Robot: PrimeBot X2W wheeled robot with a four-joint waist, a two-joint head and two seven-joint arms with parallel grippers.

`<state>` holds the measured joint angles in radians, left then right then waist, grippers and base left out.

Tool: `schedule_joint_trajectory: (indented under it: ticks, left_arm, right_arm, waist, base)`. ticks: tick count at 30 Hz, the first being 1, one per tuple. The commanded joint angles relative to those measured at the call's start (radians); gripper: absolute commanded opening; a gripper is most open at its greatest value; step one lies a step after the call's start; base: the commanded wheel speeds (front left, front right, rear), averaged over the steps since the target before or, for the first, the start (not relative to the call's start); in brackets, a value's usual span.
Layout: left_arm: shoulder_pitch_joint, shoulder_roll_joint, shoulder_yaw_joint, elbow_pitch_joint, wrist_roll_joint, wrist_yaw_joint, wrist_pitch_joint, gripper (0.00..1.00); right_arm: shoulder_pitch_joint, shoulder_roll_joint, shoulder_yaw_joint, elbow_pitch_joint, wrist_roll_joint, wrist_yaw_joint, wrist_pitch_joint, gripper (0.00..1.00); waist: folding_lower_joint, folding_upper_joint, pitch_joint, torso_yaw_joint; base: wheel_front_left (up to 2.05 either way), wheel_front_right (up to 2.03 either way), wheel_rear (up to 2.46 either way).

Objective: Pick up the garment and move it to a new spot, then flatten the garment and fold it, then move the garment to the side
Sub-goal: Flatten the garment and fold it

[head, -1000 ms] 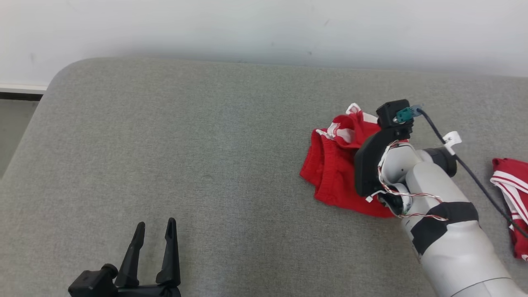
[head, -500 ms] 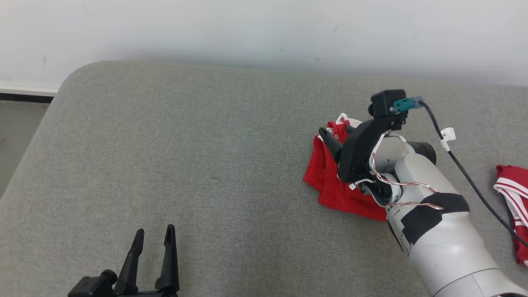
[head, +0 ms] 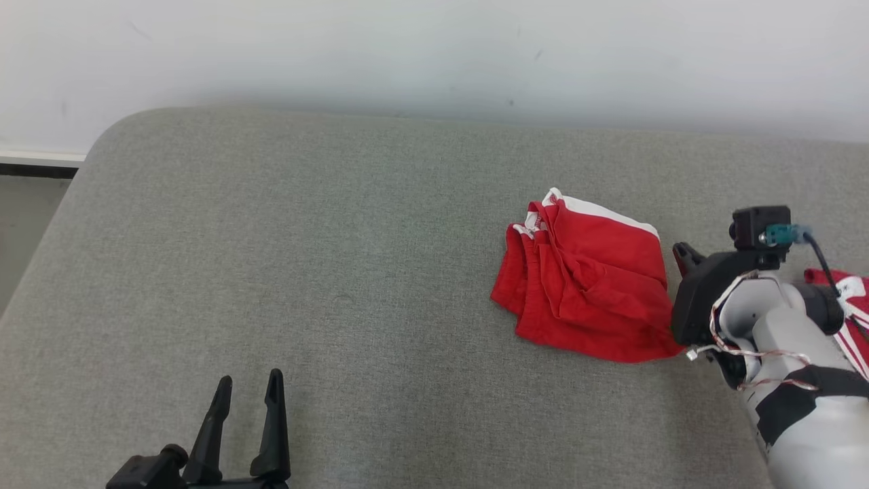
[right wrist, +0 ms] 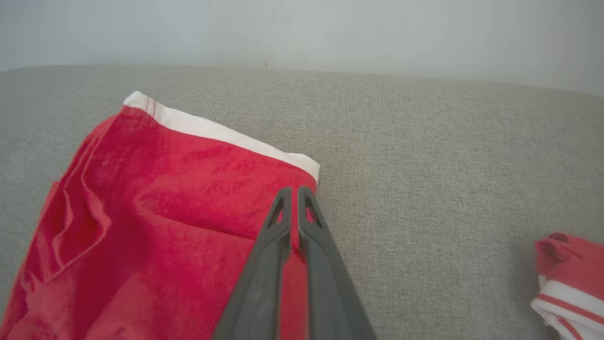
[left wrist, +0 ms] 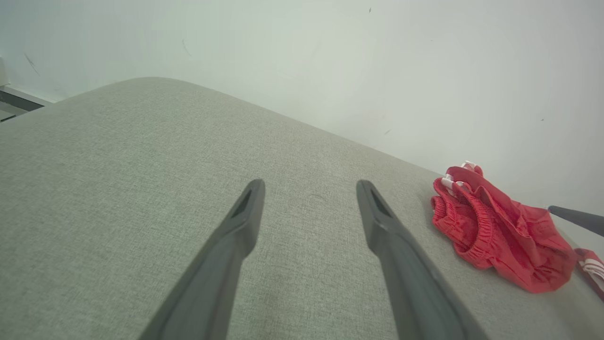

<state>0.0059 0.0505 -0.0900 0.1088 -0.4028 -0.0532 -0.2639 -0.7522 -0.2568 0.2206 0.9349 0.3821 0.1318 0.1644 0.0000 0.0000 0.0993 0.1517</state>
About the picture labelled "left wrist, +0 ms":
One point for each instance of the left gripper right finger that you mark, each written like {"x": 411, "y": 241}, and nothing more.
{"x": 415, "y": 293}

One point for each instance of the red basketball jersey white sleeves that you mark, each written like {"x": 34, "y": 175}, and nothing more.
{"x": 594, "y": 269}

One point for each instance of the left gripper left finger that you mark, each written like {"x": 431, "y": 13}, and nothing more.
{"x": 212, "y": 283}

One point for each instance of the red shorts white stripe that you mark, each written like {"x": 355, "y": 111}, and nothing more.
{"x": 509, "y": 236}

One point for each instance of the grey fabric sofa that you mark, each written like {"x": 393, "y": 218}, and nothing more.
{"x": 141, "y": 165}

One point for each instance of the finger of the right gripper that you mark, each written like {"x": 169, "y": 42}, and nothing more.
{"x": 583, "y": 219}

